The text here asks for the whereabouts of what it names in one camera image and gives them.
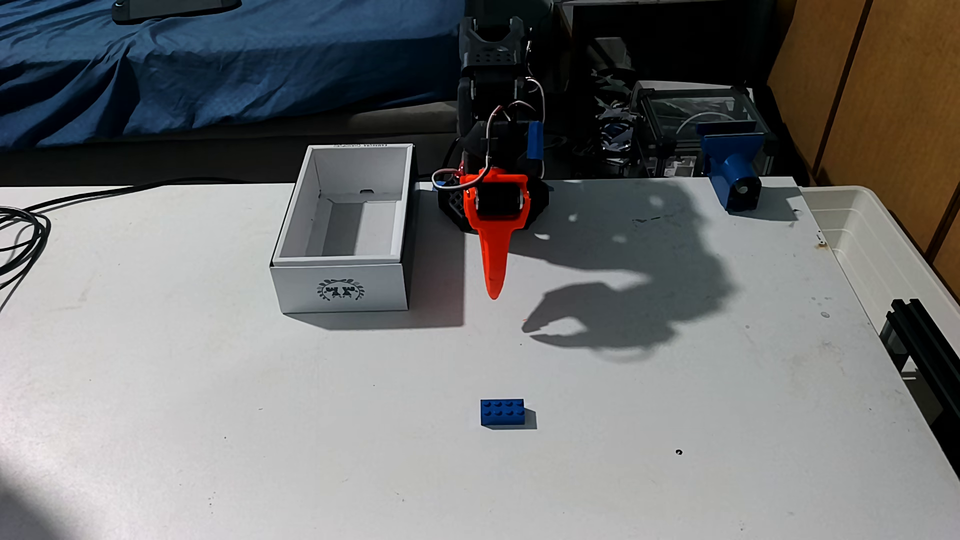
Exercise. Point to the dark flat device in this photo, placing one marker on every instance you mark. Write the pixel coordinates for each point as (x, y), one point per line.
(172, 7)

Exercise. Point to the clear plastic case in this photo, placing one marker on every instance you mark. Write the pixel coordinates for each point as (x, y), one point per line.
(675, 112)

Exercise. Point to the black aluminium rail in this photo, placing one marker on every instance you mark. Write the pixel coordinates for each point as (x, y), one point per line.
(926, 352)

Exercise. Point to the blue toy brick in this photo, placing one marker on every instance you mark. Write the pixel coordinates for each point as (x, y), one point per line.
(501, 412)

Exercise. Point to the brown wooden cabinet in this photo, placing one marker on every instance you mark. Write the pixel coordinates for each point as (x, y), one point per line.
(892, 97)

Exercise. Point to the white cardboard box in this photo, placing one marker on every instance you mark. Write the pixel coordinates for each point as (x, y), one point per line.
(341, 289)

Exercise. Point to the blue printed camera mount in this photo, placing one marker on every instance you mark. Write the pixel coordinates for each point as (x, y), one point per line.
(731, 165)

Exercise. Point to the white plastic bin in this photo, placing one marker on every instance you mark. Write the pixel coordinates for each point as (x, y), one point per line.
(870, 247)

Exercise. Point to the blue bed sheet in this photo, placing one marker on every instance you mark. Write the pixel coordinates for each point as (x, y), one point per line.
(225, 67)

